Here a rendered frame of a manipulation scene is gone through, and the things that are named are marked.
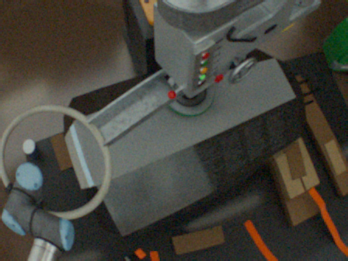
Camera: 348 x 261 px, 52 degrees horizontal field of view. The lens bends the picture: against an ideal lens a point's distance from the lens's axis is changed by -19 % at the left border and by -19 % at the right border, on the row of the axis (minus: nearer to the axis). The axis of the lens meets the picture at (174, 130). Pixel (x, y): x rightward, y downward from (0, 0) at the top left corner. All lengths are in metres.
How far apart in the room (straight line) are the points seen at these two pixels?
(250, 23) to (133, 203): 0.97
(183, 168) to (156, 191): 0.16
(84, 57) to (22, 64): 0.56
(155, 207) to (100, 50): 1.43
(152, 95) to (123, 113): 0.13
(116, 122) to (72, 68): 1.43
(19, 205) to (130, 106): 0.75
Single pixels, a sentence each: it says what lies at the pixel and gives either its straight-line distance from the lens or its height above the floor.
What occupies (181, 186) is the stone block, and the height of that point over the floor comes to 0.68.
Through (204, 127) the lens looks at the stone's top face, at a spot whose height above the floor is 0.80.
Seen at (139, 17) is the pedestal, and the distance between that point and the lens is 2.25.
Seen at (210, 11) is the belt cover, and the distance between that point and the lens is 1.13.
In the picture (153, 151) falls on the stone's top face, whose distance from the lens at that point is 1.85.
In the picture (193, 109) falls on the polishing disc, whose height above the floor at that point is 0.86.
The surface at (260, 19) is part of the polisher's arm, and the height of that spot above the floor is 1.38.
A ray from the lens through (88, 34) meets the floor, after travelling 3.13.
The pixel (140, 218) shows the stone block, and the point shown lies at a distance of 1.98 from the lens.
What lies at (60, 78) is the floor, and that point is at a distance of 2.99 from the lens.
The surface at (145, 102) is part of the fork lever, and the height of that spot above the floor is 1.06.
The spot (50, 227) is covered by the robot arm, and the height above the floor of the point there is 1.56.
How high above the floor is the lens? 2.58
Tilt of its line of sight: 71 degrees down
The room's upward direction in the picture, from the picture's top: 2 degrees clockwise
